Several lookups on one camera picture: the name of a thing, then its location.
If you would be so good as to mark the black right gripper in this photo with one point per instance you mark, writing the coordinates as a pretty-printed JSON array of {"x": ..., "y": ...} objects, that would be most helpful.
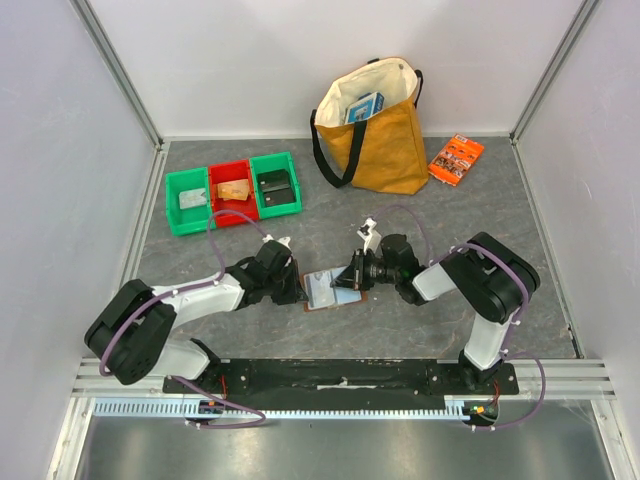
[{"x": 358, "y": 270}]

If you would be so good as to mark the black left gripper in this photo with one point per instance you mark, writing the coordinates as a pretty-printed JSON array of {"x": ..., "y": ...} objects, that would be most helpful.
[{"x": 296, "y": 293}]

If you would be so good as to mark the brown leather card holder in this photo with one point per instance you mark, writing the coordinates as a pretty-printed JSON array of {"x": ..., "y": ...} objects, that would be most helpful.
[{"x": 322, "y": 295}]

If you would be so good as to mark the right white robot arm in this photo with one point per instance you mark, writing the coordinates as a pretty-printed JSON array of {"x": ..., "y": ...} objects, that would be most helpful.
[{"x": 496, "y": 282}]

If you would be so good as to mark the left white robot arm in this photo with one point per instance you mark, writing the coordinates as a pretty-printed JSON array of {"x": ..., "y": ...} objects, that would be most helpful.
[{"x": 131, "y": 336}]

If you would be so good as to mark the black card stack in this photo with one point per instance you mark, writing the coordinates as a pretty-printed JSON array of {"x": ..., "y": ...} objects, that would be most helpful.
[{"x": 276, "y": 188}]

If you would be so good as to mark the right green plastic bin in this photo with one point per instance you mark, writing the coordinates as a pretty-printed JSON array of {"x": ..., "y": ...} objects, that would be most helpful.
[{"x": 266, "y": 163}]

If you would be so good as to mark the green plastic bin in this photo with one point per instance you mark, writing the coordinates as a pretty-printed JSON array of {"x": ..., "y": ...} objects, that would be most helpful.
[
  {"x": 190, "y": 221},
  {"x": 266, "y": 163}
]

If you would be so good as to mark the red plastic bin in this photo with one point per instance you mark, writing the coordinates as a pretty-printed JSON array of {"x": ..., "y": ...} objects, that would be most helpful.
[{"x": 229, "y": 171}]

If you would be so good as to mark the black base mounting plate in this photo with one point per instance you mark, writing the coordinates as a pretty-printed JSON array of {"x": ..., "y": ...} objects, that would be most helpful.
[{"x": 355, "y": 383}]

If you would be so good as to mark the left green plastic bin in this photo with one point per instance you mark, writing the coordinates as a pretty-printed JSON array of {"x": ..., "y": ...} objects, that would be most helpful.
[{"x": 190, "y": 221}]

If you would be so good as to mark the mustard tote bag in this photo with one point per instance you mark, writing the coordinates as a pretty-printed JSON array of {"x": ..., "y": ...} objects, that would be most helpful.
[{"x": 385, "y": 153}]

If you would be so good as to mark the orange snack packet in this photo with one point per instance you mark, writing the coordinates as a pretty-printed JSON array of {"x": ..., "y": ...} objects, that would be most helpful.
[{"x": 454, "y": 161}]

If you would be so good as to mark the blue box in bag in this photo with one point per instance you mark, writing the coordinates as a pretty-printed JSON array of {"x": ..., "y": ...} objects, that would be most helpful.
[{"x": 364, "y": 107}]

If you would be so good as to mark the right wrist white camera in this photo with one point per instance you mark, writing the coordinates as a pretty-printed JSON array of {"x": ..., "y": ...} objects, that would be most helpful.
[{"x": 370, "y": 236}]

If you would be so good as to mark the grey slotted cable duct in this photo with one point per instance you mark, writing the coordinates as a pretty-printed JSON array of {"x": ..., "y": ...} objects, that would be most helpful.
[{"x": 198, "y": 408}]

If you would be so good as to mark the front aluminium rail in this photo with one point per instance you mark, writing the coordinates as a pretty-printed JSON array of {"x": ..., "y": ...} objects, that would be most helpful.
[{"x": 566, "y": 379}]

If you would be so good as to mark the left aluminium frame post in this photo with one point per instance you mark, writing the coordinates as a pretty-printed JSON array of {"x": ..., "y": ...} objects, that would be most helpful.
[{"x": 108, "y": 53}]

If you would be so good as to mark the aluminium frame post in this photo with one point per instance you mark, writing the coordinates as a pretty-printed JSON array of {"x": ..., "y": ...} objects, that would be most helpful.
[
  {"x": 560, "y": 56},
  {"x": 108, "y": 53}
]

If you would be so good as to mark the right aluminium frame post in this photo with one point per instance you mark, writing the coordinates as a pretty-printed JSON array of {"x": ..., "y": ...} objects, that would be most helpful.
[{"x": 560, "y": 56}]

